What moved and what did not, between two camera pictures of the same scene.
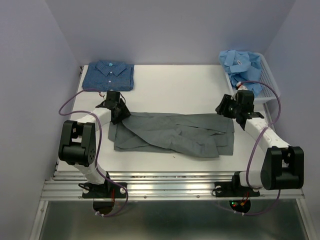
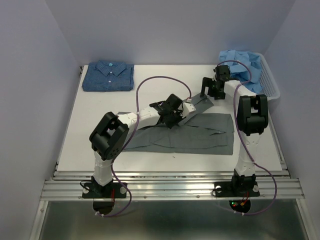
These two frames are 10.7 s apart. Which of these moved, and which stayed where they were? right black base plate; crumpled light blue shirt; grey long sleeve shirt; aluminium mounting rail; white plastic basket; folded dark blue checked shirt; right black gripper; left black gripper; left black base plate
Moved: right black gripper; grey long sleeve shirt; left black gripper
Stayed: crumpled light blue shirt; folded dark blue checked shirt; white plastic basket; right black base plate; aluminium mounting rail; left black base plate
